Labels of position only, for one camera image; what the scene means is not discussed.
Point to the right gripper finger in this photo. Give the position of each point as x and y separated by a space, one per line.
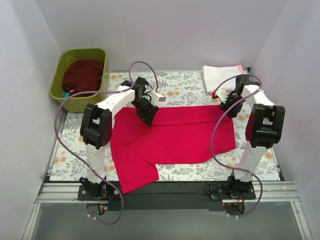
224 106
234 111

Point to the bright red t shirt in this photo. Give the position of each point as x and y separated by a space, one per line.
178 135

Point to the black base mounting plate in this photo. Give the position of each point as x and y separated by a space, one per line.
168 195

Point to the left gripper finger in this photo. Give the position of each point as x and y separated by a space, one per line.
142 113
149 116

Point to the dark maroon t shirt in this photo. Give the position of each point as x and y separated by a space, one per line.
82 75

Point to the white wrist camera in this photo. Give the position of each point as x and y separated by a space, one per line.
157 97
220 94

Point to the aluminium frame rail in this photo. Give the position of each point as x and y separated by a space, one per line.
59 192

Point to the teal cloth in bin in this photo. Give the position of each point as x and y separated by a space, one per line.
66 94

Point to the folded white t shirt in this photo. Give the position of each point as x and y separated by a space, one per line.
220 77

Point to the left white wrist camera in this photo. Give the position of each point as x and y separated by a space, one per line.
157 97

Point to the olive green plastic bin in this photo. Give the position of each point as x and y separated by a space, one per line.
77 104

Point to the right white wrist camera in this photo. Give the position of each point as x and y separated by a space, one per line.
220 94

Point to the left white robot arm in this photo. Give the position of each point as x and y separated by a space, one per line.
97 125

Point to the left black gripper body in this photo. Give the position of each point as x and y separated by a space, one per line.
148 111

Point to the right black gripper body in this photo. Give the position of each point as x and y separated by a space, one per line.
227 106

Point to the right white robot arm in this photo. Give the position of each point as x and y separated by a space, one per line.
263 130

